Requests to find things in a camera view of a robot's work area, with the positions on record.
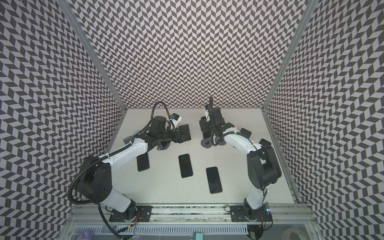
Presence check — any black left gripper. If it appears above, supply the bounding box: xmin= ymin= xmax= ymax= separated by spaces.
xmin=158 ymin=127 xmax=192 ymax=144

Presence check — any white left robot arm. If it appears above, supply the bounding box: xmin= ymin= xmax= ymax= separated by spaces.
xmin=67 ymin=109 xmax=191 ymax=222

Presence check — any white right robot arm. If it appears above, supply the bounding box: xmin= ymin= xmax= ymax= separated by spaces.
xmin=199 ymin=96 xmax=282 ymax=222

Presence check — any purple round stand purple phone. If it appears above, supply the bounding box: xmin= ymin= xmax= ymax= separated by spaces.
xmin=201 ymin=138 xmax=213 ymax=149

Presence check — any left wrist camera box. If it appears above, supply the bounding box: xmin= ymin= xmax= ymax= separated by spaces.
xmin=170 ymin=113 xmax=182 ymax=129

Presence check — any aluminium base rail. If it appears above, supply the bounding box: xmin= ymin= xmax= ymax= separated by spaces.
xmin=68 ymin=204 xmax=317 ymax=237

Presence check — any aluminium corner post right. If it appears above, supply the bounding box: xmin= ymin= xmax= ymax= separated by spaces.
xmin=262 ymin=0 xmax=319 ymax=112

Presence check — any aluminium corner post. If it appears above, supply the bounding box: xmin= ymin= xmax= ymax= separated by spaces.
xmin=262 ymin=0 xmax=319 ymax=112
xmin=56 ymin=0 xmax=127 ymax=111

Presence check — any aluminium corner post left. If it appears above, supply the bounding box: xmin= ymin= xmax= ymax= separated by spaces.
xmin=56 ymin=0 xmax=127 ymax=111

